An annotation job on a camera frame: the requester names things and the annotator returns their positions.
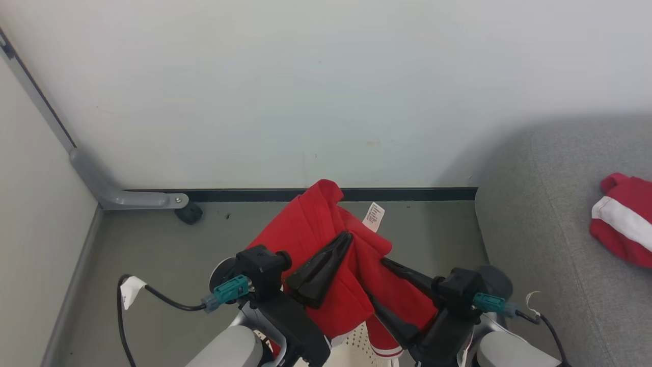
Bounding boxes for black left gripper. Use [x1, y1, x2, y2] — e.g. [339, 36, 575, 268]
[243, 230, 354, 367]

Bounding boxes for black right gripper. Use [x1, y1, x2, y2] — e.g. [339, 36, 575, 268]
[364, 257, 478, 367]

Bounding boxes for red shorts with striped hem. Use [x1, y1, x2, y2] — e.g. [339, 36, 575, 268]
[246, 179, 440, 360]

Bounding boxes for red garment with white panel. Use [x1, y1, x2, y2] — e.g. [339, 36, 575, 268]
[589, 172, 652, 270]

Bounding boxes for cream laundry basket brown rim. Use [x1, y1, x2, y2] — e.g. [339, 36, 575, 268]
[293, 321, 401, 367]

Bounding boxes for black skirting strip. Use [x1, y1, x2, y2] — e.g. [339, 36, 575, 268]
[121, 187, 479, 203]

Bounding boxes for black rubber foot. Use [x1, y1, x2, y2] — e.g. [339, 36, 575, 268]
[174, 202, 204, 225]

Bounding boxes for grey fabric sofa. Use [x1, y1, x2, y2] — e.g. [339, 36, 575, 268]
[474, 120, 652, 367]

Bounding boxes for teal right cable connector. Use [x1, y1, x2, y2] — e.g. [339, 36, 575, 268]
[472, 292, 519, 318]

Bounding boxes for teal cable connector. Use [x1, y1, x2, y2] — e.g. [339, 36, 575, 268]
[201, 275, 251, 313]
[472, 292, 519, 318]

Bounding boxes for teal left cable connector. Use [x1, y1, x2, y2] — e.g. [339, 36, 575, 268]
[201, 275, 251, 313]

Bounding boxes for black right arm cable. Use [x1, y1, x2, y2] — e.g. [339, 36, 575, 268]
[514, 310, 572, 367]

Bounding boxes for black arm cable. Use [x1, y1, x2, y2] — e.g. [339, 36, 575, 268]
[117, 274, 207, 367]
[514, 310, 572, 367]

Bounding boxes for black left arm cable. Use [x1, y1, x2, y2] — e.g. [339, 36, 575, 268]
[117, 274, 207, 367]

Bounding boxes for white left cable tag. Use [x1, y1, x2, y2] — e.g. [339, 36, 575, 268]
[119, 276, 148, 310]

